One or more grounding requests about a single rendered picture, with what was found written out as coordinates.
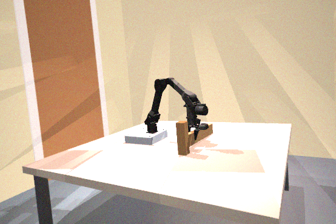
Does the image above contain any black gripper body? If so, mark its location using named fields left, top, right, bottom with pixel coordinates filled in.
left=186, top=115, right=209, bottom=130

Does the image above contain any wooden post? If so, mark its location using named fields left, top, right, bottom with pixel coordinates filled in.
left=176, top=121, right=190, bottom=155

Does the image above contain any wooden board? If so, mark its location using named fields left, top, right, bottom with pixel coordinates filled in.
left=189, top=123, right=213, bottom=147

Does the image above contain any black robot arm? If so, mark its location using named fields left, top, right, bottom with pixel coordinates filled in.
left=144, top=77, right=209, bottom=134

